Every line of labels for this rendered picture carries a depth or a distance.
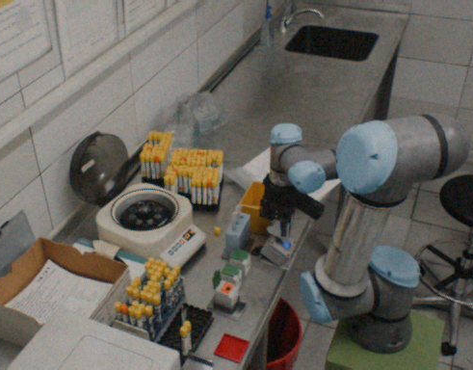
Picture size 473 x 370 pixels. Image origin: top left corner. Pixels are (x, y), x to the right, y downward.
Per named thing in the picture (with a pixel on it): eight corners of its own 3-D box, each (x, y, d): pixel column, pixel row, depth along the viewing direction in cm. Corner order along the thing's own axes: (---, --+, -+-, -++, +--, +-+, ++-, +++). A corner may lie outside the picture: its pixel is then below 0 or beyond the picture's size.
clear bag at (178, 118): (197, 168, 208) (195, 121, 197) (148, 166, 210) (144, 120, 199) (204, 130, 228) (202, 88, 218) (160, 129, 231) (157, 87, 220)
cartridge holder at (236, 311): (238, 321, 150) (238, 311, 148) (206, 309, 153) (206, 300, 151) (246, 306, 154) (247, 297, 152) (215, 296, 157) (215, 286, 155)
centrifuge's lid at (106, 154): (71, 152, 158) (51, 147, 163) (92, 226, 171) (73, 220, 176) (121, 118, 172) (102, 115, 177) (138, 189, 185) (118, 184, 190)
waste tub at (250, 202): (279, 240, 174) (281, 214, 169) (237, 230, 179) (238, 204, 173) (292, 214, 184) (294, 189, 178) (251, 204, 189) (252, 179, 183)
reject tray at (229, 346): (239, 363, 139) (239, 361, 139) (213, 355, 142) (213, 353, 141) (249, 343, 144) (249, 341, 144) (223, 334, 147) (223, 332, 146)
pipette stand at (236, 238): (244, 263, 167) (244, 237, 161) (221, 257, 169) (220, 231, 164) (254, 242, 174) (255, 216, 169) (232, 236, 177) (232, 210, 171)
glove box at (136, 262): (136, 303, 156) (132, 277, 151) (63, 277, 165) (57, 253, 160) (157, 274, 165) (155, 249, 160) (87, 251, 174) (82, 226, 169)
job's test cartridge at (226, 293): (231, 312, 150) (231, 296, 147) (215, 306, 152) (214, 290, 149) (238, 303, 153) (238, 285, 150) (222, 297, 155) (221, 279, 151)
